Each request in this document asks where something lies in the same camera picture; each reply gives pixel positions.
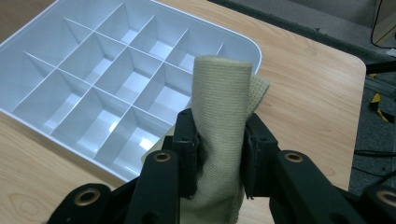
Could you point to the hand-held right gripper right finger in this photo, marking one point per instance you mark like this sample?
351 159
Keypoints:
260 155

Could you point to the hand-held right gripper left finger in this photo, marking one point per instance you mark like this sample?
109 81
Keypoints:
186 149

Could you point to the pale green sock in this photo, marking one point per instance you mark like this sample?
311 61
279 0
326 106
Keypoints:
222 124

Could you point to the white divided storage box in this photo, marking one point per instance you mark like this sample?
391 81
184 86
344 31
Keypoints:
109 77

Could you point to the black yellow floor tape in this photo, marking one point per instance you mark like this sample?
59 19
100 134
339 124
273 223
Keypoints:
378 104

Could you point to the black stand leg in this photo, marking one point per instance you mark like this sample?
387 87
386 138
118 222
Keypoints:
381 67

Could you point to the light wooden desk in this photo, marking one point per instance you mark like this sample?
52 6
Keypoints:
386 21

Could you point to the metal floor rail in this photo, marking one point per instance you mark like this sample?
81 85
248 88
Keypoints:
381 88

